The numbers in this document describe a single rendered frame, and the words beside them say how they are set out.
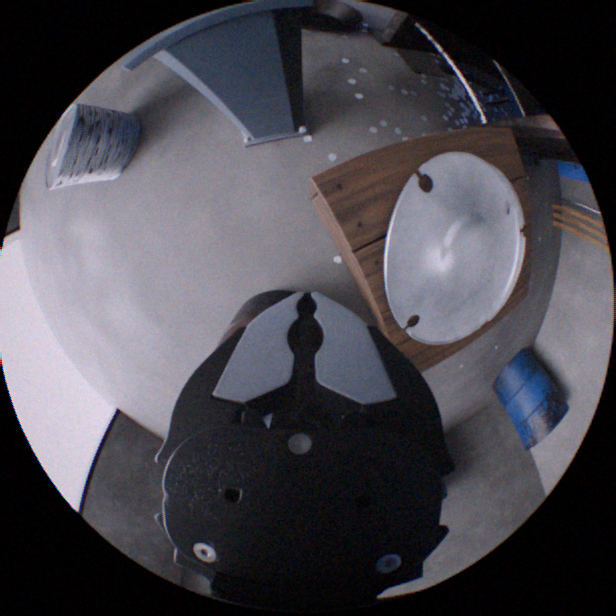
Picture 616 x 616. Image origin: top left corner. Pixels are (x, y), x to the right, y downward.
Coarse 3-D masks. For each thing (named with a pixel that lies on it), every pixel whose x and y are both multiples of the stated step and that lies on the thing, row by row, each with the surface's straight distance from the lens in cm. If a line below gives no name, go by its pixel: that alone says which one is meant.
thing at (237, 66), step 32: (256, 0) 24; (288, 0) 24; (160, 32) 27; (192, 32) 25; (224, 32) 27; (256, 32) 27; (288, 32) 29; (128, 64) 27; (192, 64) 30; (224, 64) 31; (256, 64) 32; (288, 64) 33; (224, 96) 37; (256, 96) 39; (288, 96) 40; (256, 128) 52; (288, 128) 55
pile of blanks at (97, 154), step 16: (80, 112) 81; (96, 112) 85; (112, 112) 92; (80, 128) 79; (96, 128) 80; (112, 128) 85; (128, 128) 90; (80, 144) 77; (96, 144) 81; (112, 144) 83; (128, 144) 88; (64, 160) 76; (80, 160) 79; (96, 160) 82; (112, 160) 87; (128, 160) 90; (64, 176) 83; (80, 176) 84; (96, 176) 89; (112, 176) 96
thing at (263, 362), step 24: (264, 312) 10; (288, 312) 10; (264, 336) 8; (288, 336) 8; (240, 360) 8; (264, 360) 7; (288, 360) 7; (240, 384) 7; (264, 384) 7; (288, 384) 7; (264, 408) 7
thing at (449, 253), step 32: (448, 160) 26; (480, 160) 31; (416, 192) 22; (448, 192) 25; (480, 192) 30; (416, 224) 23; (448, 224) 25; (480, 224) 29; (512, 224) 38; (384, 256) 21; (416, 256) 23; (448, 256) 26; (480, 256) 31; (512, 256) 40; (416, 288) 25; (448, 288) 28; (480, 288) 33; (448, 320) 32; (480, 320) 40
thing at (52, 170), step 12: (60, 120) 100; (72, 120) 82; (60, 132) 90; (72, 132) 76; (60, 144) 84; (48, 156) 102; (60, 156) 82; (48, 168) 97; (60, 168) 77; (48, 180) 94
